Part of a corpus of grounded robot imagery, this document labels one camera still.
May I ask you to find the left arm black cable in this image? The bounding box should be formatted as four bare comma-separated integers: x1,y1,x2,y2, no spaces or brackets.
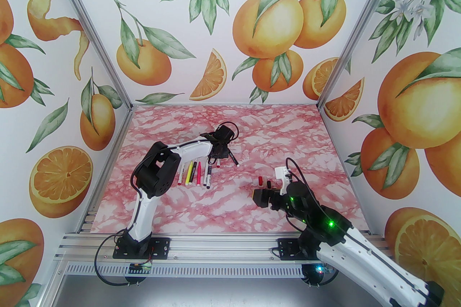
130,122,239,191

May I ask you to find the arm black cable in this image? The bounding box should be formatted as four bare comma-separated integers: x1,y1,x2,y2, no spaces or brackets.
130,122,239,191
286,158,443,307

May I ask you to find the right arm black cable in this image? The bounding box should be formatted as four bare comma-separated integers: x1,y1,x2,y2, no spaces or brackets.
286,158,443,307

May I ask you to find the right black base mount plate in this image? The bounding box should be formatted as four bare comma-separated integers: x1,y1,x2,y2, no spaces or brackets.
278,238,326,261

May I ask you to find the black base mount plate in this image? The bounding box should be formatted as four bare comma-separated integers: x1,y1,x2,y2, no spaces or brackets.
113,237,170,259
278,238,326,261

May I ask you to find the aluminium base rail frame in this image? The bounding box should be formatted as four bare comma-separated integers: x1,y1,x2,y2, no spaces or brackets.
54,212,395,279

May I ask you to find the slotted grey cable duct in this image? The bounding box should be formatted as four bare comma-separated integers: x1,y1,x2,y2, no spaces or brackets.
67,263,306,276

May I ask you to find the right base black cable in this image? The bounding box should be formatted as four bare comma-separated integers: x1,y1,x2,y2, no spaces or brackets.
302,261,342,287

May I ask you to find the base black cable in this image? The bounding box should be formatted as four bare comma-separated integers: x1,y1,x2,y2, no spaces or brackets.
302,261,342,287
93,235,152,288

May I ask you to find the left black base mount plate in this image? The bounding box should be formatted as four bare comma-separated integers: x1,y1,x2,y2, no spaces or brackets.
113,237,170,259

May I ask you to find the aluminium frame post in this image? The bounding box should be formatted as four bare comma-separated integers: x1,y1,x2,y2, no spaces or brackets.
316,0,422,111
38,0,134,112

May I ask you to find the left base black cable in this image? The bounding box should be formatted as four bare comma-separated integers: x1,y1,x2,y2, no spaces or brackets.
93,235,152,288

